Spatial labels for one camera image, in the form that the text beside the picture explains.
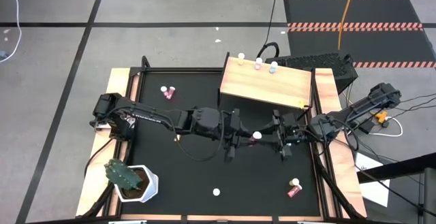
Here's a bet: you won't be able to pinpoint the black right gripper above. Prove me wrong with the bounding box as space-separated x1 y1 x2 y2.
259 110 297 161

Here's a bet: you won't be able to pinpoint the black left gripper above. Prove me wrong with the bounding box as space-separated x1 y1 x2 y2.
221 108 255 163

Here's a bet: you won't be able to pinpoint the wooden shelf with black legs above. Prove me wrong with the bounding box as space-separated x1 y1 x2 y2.
217 52 314 113

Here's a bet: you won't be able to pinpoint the black perforated computer case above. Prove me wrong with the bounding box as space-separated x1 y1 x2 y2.
264 52 359 95

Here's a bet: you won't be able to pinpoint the white hexagonal plant pot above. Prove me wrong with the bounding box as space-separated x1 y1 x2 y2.
113 164 160 204

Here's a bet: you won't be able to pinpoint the orange power plug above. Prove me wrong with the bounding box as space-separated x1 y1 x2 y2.
373 110 390 125

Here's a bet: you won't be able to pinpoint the white paper sheet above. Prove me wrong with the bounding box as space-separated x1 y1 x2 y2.
354 151 392 208

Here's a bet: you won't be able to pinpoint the green cactus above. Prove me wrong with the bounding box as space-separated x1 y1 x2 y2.
104 159 144 191

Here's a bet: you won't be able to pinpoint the black floor mat striped edge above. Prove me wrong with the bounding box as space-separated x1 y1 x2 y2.
287 26 436 69
282 0 424 28

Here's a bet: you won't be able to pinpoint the black desk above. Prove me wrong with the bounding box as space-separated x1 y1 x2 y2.
356 151 436 224

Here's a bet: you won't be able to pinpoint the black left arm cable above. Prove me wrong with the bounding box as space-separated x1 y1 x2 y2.
170 113 226 163

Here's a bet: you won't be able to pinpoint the black table frame wooden boards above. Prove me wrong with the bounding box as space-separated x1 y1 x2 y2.
75 55 369 224

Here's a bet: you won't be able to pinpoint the black hanging cable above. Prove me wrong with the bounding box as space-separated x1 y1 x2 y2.
256 0 281 60

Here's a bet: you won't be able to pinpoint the white power cable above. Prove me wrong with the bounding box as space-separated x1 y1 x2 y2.
367 116 404 138

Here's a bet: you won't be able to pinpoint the yellow hanging cable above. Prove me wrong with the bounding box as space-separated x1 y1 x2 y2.
337 0 359 51

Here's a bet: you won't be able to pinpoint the silver metal bracket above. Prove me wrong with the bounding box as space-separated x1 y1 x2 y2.
89 117 110 132

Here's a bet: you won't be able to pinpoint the white floor cable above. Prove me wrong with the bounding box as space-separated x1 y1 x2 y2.
0 0 23 64

